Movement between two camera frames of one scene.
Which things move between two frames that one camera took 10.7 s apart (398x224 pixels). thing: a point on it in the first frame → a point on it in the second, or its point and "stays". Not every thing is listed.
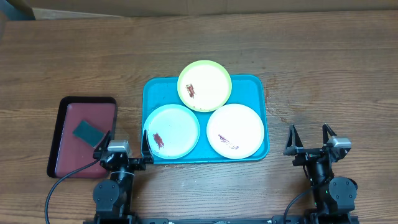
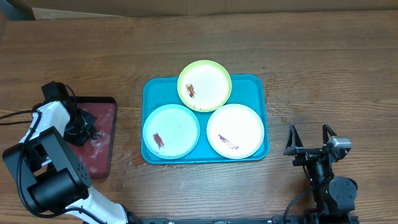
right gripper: (295, 147) stays
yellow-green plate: (204, 86) stays
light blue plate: (173, 130) stays
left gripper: (138, 164) → (80, 139)
